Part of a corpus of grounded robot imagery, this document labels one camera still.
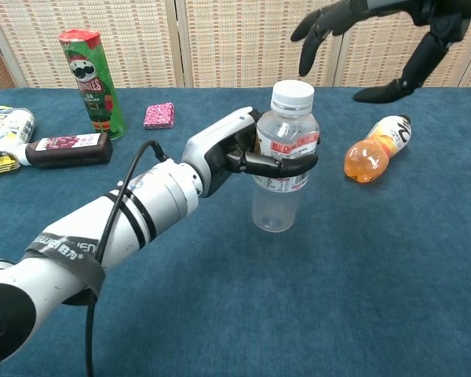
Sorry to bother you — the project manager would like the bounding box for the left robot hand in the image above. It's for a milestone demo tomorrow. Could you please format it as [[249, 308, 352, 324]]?
[[181, 106, 320, 199]]

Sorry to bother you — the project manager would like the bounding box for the white bottle cap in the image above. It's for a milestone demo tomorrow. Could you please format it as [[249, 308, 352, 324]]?
[[271, 79, 316, 112]]

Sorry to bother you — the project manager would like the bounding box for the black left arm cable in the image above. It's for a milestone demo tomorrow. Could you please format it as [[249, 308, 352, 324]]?
[[84, 140, 170, 377]]

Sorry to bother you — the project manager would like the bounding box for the orange juice bottle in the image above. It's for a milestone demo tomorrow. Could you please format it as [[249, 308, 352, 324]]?
[[343, 114, 413, 185]]

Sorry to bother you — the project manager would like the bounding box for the white yellow labelled can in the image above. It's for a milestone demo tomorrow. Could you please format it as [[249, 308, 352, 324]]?
[[0, 104, 36, 180]]

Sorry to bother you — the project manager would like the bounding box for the dark grape juice bottle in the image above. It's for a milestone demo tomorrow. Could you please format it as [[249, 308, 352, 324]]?
[[18, 132, 114, 170]]

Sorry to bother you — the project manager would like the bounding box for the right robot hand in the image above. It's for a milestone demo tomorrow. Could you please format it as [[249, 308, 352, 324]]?
[[290, 0, 471, 104]]

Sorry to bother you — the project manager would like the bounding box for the transparent plastic bottle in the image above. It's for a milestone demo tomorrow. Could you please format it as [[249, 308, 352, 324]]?
[[251, 97, 321, 233]]

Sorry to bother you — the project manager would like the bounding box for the teal table cover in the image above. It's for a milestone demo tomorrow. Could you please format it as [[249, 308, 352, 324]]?
[[0, 86, 471, 377]]

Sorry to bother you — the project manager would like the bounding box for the green Pringles can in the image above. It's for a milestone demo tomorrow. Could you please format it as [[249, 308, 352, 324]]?
[[58, 29, 129, 141]]

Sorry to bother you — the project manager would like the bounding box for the pink patterned small box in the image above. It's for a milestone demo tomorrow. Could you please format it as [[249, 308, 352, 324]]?
[[143, 101, 176, 130]]

